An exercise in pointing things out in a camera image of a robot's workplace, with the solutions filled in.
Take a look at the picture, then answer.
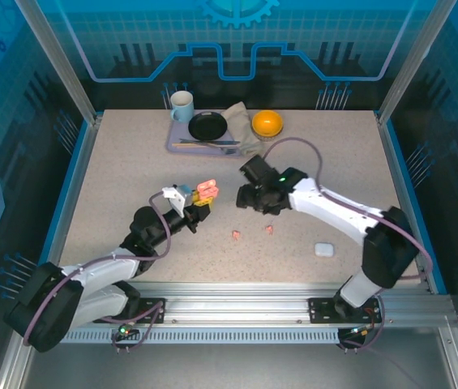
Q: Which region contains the pink earbud charging case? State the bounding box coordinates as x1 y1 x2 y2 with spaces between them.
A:
197 177 220 199

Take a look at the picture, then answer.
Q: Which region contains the lavender serving tray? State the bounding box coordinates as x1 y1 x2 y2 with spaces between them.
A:
165 109 242 156

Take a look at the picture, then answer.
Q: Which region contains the black round plate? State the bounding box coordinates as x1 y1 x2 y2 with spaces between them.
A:
187 111 229 141

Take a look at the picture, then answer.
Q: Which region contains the orange bowl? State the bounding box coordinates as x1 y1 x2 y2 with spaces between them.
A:
251 109 285 142

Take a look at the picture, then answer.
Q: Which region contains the beige folded cloth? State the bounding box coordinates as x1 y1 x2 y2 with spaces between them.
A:
223 100 264 157

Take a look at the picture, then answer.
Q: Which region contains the light blue mug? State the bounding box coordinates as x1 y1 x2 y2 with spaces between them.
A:
169 90 195 123

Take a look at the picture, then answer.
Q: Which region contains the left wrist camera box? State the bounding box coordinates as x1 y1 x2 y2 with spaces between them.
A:
161 184 194 220

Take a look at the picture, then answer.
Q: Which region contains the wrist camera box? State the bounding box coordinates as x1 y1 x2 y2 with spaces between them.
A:
239 155 272 184
161 184 194 220

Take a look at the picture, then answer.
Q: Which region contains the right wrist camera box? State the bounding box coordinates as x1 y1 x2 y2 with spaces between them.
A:
239 155 272 184

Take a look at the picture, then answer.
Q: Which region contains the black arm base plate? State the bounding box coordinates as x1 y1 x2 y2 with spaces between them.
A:
92 297 167 325
308 297 380 325

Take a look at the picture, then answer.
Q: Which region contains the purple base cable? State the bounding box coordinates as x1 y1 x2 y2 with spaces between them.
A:
106 301 165 354
336 294 388 354

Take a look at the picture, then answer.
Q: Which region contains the aluminium mounting rail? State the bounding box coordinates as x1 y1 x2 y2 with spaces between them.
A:
58 281 453 326

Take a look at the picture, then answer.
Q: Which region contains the slotted cable duct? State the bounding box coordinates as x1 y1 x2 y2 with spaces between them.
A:
60 327 344 345

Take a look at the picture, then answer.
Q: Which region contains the aluminium frame post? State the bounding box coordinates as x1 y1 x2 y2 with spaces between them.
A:
375 0 453 125
13 0 105 125

